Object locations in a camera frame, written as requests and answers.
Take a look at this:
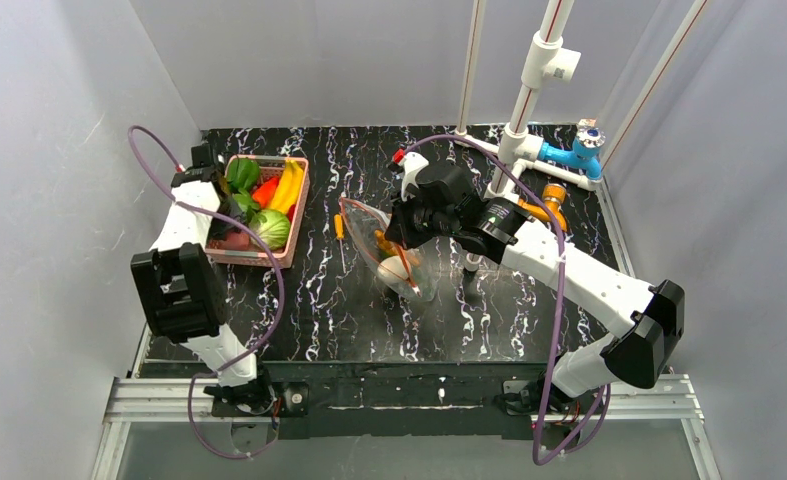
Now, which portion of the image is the orange ginger root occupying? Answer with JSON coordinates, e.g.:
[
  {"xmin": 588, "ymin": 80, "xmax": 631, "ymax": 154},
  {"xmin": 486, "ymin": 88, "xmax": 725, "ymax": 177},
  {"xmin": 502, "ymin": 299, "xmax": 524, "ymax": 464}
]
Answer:
[{"xmin": 374, "ymin": 230, "xmax": 420, "ymax": 266}]

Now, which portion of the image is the clear zip top bag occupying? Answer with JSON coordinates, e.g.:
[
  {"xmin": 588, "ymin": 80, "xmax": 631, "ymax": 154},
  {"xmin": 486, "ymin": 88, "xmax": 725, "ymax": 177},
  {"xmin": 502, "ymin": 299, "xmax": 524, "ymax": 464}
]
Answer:
[{"xmin": 339, "ymin": 197, "xmax": 439, "ymax": 302}]

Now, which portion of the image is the white radish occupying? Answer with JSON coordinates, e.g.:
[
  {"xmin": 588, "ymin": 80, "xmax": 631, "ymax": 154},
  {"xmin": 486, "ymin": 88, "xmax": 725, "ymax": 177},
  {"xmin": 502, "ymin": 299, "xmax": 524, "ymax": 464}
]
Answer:
[{"xmin": 376, "ymin": 256, "xmax": 411, "ymax": 289}]

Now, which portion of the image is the green cabbage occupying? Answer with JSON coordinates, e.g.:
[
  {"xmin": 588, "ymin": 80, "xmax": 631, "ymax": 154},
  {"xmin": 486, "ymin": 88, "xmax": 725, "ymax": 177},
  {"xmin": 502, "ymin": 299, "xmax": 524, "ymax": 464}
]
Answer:
[{"xmin": 248, "ymin": 209, "xmax": 291, "ymax": 251}]

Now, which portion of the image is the pink plastic basket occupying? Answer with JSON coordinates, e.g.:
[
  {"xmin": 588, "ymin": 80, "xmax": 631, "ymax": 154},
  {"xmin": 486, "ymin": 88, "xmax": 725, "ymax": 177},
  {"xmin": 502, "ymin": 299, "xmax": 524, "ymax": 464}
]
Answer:
[{"xmin": 206, "ymin": 155, "xmax": 310, "ymax": 268}]

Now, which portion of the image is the pink peach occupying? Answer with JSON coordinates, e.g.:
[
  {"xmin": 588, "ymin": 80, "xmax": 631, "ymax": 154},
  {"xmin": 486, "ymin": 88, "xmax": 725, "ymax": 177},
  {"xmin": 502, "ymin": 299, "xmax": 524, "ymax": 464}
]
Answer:
[{"xmin": 215, "ymin": 231, "xmax": 251, "ymax": 251}]

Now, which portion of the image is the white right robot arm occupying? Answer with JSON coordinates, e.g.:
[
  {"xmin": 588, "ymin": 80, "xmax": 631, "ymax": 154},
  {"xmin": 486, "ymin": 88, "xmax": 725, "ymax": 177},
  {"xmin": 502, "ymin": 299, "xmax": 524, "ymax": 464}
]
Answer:
[{"xmin": 385, "ymin": 153, "xmax": 685, "ymax": 401}]

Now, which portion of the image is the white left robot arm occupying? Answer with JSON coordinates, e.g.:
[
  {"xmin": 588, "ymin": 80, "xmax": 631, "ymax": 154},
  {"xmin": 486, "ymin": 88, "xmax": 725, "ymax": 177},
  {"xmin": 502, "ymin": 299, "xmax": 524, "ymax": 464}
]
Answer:
[{"xmin": 131, "ymin": 143, "xmax": 273, "ymax": 408}]

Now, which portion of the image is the orange plastic faucet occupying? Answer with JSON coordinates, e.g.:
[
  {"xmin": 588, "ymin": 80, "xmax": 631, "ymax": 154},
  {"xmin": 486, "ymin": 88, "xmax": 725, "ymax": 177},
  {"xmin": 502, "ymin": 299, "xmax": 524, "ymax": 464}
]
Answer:
[{"xmin": 517, "ymin": 183, "xmax": 568, "ymax": 233}]

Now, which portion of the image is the blue plastic faucet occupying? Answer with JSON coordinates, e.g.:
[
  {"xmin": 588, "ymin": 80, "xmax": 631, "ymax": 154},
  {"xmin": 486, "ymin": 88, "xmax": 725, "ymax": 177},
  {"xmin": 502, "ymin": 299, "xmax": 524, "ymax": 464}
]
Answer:
[{"xmin": 538, "ymin": 126, "xmax": 606, "ymax": 181}]

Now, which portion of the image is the yellow banana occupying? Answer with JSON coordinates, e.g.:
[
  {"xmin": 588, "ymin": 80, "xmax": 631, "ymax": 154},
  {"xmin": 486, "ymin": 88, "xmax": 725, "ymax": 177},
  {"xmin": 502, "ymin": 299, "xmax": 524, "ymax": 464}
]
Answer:
[{"xmin": 268, "ymin": 158, "xmax": 304, "ymax": 214}]

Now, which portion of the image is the orange carrot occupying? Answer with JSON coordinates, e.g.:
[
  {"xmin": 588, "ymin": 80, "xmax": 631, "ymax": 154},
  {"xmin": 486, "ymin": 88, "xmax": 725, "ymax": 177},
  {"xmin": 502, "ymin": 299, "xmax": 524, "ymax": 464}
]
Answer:
[{"xmin": 251, "ymin": 177, "xmax": 280, "ymax": 209}]

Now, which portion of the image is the green leafy vegetable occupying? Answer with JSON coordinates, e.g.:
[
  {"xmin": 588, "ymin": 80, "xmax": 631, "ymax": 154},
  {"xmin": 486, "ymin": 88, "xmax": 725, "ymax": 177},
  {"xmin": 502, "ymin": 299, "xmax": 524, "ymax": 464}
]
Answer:
[{"xmin": 232, "ymin": 190, "xmax": 262, "ymax": 224}]

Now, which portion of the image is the green bell pepper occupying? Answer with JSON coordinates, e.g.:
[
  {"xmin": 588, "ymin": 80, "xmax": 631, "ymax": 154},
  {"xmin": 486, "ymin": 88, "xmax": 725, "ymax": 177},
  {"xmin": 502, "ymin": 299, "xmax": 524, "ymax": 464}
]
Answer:
[{"xmin": 225, "ymin": 157, "xmax": 260, "ymax": 193}]

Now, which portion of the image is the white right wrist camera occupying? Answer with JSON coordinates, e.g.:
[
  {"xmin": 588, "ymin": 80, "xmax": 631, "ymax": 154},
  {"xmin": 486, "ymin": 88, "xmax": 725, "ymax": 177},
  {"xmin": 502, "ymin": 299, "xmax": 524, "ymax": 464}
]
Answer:
[{"xmin": 393, "ymin": 149, "xmax": 429, "ymax": 201}]

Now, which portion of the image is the orange handle screwdriver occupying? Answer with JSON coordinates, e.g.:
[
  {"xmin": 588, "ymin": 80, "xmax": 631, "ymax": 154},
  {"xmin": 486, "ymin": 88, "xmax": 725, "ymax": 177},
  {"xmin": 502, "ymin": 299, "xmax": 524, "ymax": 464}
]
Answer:
[{"xmin": 334, "ymin": 213, "xmax": 347, "ymax": 275}]

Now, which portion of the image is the white pvc pipe frame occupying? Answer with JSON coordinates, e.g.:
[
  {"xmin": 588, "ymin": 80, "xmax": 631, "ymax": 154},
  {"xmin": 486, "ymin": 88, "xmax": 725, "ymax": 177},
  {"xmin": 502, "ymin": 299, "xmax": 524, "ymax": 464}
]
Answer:
[{"xmin": 452, "ymin": 0, "xmax": 709, "ymax": 273}]

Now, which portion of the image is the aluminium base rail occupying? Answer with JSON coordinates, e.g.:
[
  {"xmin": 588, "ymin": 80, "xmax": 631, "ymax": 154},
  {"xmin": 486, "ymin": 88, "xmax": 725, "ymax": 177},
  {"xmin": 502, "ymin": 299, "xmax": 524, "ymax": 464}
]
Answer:
[{"xmin": 90, "ymin": 374, "xmax": 721, "ymax": 479}]

